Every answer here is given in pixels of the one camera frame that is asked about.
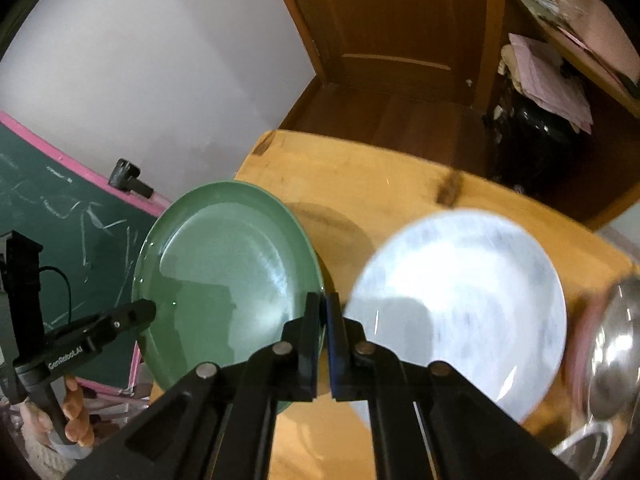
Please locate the wooden corner shelf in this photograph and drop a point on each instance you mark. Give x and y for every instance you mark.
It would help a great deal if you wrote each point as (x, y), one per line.
(608, 182)

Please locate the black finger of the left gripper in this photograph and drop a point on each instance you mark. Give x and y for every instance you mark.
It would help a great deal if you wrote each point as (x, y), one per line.
(133, 316)

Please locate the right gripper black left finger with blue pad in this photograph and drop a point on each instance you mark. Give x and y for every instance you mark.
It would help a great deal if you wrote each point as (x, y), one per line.
(217, 422)

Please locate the black clamp on chalkboard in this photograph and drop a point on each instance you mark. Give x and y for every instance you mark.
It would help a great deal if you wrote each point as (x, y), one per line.
(125, 178)

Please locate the large steel bowl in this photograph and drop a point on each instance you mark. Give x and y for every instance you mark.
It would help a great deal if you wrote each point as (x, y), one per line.
(609, 361)

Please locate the green ceramic plate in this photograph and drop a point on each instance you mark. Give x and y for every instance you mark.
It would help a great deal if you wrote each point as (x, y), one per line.
(227, 265)

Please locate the brown wooden door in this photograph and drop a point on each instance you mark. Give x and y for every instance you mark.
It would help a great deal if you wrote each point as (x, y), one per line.
(434, 50)

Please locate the person's left hand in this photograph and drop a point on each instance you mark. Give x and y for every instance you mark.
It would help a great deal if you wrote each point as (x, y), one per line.
(78, 429)

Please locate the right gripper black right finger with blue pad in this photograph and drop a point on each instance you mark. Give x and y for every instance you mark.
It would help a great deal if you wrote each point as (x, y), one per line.
(429, 422)

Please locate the white marbled plate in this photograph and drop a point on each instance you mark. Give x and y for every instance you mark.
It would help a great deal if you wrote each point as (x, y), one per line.
(472, 289)

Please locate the small steel bowl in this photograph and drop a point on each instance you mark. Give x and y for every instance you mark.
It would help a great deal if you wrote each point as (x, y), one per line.
(585, 450)

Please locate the folded pink cloth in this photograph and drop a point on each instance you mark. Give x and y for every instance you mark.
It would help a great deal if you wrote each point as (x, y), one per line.
(535, 70)

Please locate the green chalkboard with pink frame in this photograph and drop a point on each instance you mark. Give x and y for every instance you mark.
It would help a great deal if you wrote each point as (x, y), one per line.
(91, 233)

